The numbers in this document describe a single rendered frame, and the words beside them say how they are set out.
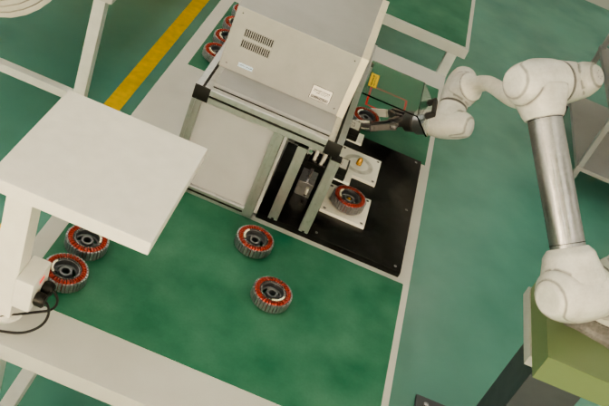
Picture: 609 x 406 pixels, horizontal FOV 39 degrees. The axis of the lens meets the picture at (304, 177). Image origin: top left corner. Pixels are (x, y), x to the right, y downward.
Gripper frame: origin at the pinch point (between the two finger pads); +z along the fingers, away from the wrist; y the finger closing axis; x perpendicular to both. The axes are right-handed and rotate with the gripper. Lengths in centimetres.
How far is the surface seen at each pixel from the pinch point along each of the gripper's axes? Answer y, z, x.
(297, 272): -89, -22, -15
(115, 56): 45, 165, 5
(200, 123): -89, 5, 28
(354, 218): -56, -24, -13
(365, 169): -30.2, -14.6, -7.4
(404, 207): -33.8, -30.1, -17.7
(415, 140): 9.8, -15.2, -11.3
